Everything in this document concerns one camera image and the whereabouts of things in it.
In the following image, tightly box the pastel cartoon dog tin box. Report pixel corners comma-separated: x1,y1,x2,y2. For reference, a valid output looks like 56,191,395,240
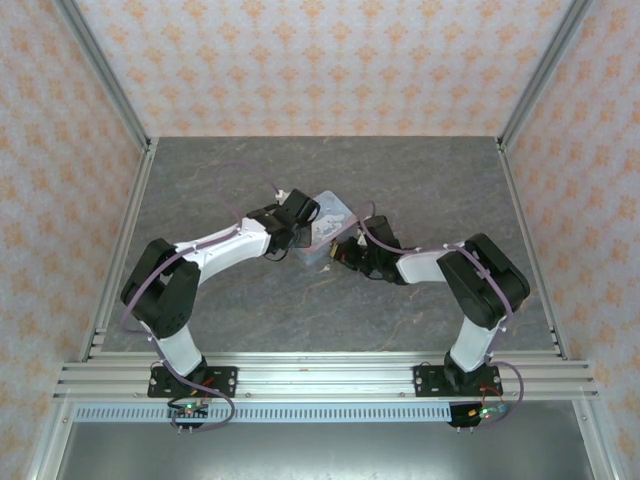
294,189,360,270

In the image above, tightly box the grey metal sheet panel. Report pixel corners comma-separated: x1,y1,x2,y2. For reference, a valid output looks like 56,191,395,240
53,421,597,480

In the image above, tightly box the aluminium mounting rail beam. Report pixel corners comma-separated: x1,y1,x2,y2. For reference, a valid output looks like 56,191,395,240
51,351,600,402

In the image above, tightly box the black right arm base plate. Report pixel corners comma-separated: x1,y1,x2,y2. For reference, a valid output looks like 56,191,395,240
413,363,502,400

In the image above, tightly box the aluminium table side rail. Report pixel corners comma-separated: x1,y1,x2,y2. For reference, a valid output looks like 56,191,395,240
78,138,159,362
496,138,572,362

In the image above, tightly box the slotted grey cable duct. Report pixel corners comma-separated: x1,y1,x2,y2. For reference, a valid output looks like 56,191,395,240
73,404,455,424

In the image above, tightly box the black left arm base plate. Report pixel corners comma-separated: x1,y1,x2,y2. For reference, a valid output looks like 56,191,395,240
146,365,240,400

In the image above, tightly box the aluminium frame post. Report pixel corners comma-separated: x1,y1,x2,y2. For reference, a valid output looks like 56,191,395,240
51,0,155,152
496,0,597,152

